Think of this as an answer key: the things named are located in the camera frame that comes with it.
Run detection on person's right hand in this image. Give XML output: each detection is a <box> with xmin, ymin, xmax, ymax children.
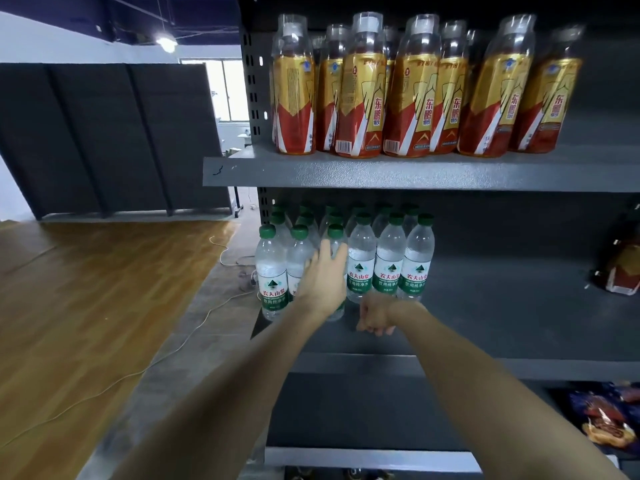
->
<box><xmin>355</xmin><ymin>289</ymin><xmax>409</xmax><ymax>338</ymax></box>

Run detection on person's left hand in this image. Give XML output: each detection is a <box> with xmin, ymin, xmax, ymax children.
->
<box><xmin>295</xmin><ymin>239</ymin><xmax>349</xmax><ymax>321</ymax></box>

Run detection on row of shelved water bottles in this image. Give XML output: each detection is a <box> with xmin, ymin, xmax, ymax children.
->
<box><xmin>255</xmin><ymin>202</ymin><xmax>436</xmax><ymax>322</ymax></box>

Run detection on clear water bottle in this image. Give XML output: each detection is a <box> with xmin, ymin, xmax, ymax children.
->
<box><xmin>322</xmin><ymin>223</ymin><xmax>349</xmax><ymax>323</ymax></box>

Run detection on dark grey metal shelf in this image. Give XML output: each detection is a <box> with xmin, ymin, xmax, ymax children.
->
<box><xmin>202</xmin><ymin>0</ymin><xmax>640</xmax><ymax>480</ymax></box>

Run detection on person's left forearm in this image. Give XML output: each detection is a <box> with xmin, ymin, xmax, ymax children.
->
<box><xmin>109</xmin><ymin>304</ymin><xmax>326</xmax><ymax>480</ymax></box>

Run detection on person's right forearm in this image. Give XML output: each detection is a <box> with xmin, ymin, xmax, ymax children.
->
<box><xmin>399</xmin><ymin>302</ymin><xmax>626</xmax><ymax>480</ymax></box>

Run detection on white table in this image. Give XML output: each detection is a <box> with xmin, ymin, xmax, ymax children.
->
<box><xmin>222</xmin><ymin>129</ymin><xmax>256</xmax><ymax>218</ymax></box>

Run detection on row of gold red drink bottles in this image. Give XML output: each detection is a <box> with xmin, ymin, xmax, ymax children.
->
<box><xmin>269</xmin><ymin>12</ymin><xmax>586</xmax><ymax>159</ymax></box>

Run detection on pile of blue orange snack packets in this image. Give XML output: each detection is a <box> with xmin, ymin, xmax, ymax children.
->
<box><xmin>569</xmin><ymin>382</ymin><xmax>640</xmax><ymax>455</ymax></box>

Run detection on group of red gold bottles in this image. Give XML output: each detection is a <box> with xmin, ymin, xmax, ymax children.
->
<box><xmin>595</xmin><ymin>214</ymin><xmax>640</xmax><ymax>295</ymax></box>

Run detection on dark grey partition panels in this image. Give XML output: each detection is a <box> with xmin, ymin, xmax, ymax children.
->
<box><xmin>0</xmin><ymin>63</ymin><xmax>232</xmax><ymax>221</ymax></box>

